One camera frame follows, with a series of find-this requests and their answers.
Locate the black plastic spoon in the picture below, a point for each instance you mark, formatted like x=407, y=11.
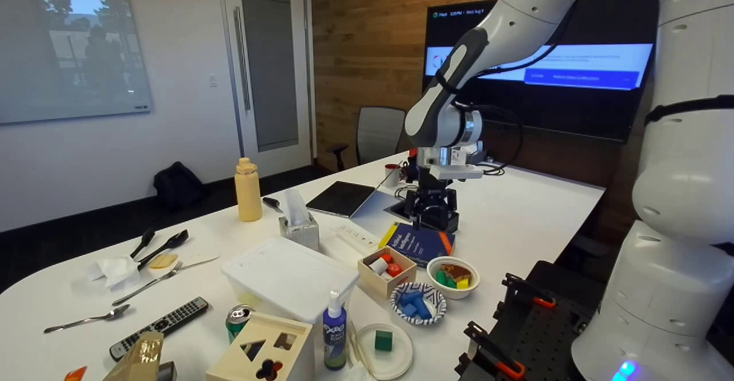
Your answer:
x=172, y=242

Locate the wall monitor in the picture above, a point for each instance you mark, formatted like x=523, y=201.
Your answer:
x=573, y=100

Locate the white napkin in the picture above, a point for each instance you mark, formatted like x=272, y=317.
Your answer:
x=117, y=271

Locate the black plastic spatula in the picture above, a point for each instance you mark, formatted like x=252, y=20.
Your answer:
x=144, y=240

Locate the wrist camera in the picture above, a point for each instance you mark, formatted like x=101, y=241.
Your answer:
x=456, y=171

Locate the red block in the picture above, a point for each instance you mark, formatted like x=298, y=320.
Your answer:
x=394, y=269

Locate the grey tissue box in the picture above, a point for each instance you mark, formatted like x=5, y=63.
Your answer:
x=300, y=229

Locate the white plate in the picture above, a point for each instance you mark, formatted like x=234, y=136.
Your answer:
x=395, y=361

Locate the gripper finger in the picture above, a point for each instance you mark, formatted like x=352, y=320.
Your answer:
x=416, y=206
x=446, y=209

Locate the green block in bowl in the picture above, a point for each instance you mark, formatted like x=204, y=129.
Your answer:
x=442, y=279

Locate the green cube block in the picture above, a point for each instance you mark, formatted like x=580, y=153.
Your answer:
x=383, y=341

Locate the black remote control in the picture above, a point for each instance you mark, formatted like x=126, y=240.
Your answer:
x=160, y=326

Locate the wooden shape sorter box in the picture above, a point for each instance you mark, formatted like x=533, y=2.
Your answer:
x=269, y=346

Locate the orange packet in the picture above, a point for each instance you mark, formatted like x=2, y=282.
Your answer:
x=75, y=374

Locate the white bowl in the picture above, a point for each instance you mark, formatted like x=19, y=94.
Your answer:
x=453, y=290

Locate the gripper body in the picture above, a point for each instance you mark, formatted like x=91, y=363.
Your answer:
x=436, y=181

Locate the small wooden box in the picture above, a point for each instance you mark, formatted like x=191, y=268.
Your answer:
x=384, y=283

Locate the blue patterned plate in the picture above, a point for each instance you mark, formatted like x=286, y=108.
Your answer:
x=438, y=306

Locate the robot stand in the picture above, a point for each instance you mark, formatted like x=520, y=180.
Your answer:
x=527, y=323

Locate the white door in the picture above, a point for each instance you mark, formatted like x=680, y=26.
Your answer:
x=269, y=82

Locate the dark grey laptop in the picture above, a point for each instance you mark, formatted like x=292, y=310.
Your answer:
x=341, y=198

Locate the red mug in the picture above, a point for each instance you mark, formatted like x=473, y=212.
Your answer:
x=392, y=175

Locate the white cylinder block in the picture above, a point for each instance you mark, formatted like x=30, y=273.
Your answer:
x=378, y=265

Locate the silver spoon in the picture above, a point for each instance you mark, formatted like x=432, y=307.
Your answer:
x=86, y=320

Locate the yellow sponge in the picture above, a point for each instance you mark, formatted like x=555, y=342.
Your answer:
x=163, y=261

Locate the blue book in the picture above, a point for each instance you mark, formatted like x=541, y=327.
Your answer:
x=416, y=243

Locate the blue spray bottle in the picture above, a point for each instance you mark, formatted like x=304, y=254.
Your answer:
x=335, y=335

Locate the white plastic container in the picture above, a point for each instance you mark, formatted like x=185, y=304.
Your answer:
x=287, y=278

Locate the silver fork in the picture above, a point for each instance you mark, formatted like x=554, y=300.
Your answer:
x=149, y=282

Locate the blue block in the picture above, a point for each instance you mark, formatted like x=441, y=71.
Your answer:
x=423, y=309
x=409, y=298

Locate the green soda can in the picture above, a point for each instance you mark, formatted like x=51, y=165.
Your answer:
x=236, y=322

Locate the white power strip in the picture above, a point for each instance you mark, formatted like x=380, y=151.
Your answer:
x=356, y=237

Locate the grey office chair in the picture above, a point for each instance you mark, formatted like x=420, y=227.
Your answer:
x=378, y=134

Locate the silver knife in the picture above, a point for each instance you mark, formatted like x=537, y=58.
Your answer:
x=200, y=261

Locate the yellow bottle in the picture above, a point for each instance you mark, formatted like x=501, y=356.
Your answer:
x=248, y=194

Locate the glass whiteboard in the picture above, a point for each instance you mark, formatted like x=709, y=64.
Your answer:
x=69, y=42

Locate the yellow block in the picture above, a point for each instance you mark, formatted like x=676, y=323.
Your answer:
x=462, y=283

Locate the black backpack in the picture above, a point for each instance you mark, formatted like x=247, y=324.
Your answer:
x=178, y=186

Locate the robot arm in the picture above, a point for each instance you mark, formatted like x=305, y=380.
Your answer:
x=676, y=197

